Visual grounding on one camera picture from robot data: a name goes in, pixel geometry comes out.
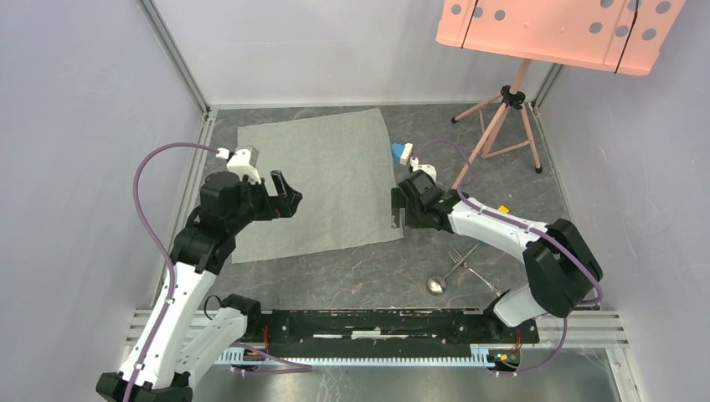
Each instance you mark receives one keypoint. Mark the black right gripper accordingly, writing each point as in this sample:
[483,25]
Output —
[398,201]

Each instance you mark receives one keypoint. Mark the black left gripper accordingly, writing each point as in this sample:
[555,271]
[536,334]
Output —
[275,206]

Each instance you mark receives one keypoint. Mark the grey cloth napkin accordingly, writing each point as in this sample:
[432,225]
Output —
[343,167]

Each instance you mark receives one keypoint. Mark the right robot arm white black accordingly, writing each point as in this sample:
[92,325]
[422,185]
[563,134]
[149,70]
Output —
[562,272]

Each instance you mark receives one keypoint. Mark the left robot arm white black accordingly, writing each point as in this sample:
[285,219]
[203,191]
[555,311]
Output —
[161,366]

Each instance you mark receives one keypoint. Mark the blue and white block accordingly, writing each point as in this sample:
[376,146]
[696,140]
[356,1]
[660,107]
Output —
[401,152]

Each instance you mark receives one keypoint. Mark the silver fork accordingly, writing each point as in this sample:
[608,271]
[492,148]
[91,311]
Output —
[471,266]

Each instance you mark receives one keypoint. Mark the silver spoon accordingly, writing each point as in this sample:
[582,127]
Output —
[436,285]

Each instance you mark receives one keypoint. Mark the pink music stand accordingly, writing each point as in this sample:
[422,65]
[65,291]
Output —
[620,37]

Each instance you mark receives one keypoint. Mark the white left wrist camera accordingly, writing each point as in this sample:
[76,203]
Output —
[243,162]

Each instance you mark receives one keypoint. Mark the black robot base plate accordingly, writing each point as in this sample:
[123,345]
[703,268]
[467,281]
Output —
[384,333]

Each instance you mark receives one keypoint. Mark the white slotted cable duct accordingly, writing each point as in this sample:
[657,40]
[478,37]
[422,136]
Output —
[476,358]

